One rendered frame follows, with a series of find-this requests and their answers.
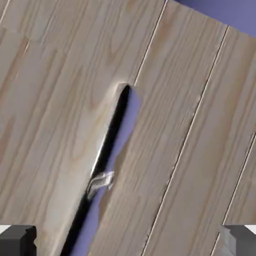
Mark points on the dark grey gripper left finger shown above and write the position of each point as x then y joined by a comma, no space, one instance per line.
18,242

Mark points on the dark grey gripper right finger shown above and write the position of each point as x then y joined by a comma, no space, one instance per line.
243,243

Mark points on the light wood drawer front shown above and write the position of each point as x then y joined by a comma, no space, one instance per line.
50,120
245,190
210,160
160,140

